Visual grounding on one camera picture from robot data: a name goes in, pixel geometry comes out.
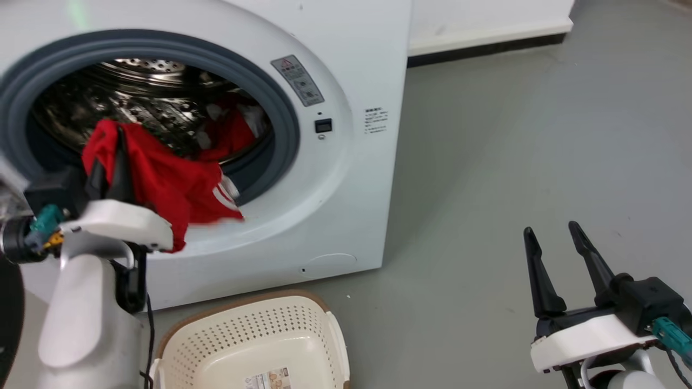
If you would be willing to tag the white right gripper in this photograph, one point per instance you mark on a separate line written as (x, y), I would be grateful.
(584, 337)

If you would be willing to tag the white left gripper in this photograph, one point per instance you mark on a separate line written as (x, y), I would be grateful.
(124, 221)

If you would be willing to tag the red garment with white stripes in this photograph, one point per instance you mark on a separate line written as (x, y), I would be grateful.
(167, 183)

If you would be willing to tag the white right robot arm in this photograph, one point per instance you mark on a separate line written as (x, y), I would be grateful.
(616, 378)

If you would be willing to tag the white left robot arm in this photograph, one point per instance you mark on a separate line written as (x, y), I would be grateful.
(81, 324)

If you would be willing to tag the cream perforated laundry basket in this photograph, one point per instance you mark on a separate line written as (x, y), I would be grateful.
(254, 340)

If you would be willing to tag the white front-load washing machine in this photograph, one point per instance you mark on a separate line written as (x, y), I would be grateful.
(351, 189)

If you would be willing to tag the printed paper basket label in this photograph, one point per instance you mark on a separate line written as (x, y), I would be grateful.
(267, 380)

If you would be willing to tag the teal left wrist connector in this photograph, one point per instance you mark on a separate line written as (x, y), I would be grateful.
(46, 221)

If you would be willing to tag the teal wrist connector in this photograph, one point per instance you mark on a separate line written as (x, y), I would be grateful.
(673, 337)
(46, 221)

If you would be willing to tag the perforated steel washer drum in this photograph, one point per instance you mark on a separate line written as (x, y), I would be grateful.
(146, 102)

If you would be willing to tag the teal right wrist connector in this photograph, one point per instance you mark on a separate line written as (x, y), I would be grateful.
(673, 337)

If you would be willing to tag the red and white garment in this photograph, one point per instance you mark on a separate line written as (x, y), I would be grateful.
(232, 132)

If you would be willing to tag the grey rubber door gasket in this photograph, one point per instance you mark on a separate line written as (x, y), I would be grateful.
(281, 108)

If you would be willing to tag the grey warning sticker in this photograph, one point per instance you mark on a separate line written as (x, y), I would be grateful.
(298, 80)

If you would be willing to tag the black door latch socket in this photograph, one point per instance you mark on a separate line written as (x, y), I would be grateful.
(323, 126)

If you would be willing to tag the round filter cover panel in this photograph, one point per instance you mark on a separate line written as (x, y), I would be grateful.
(331, 263)

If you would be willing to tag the small printed text label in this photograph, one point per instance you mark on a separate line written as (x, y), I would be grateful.
(376, 121)

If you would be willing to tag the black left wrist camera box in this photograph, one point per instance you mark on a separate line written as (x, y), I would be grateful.
(54, 189)

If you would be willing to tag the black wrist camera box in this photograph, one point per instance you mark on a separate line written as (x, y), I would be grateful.
(643, 302)
(54, 189)

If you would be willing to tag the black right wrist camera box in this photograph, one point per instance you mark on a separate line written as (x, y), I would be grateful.
(643, 302)

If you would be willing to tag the white wall baseboard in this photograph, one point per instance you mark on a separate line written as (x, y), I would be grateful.
(486, 32)

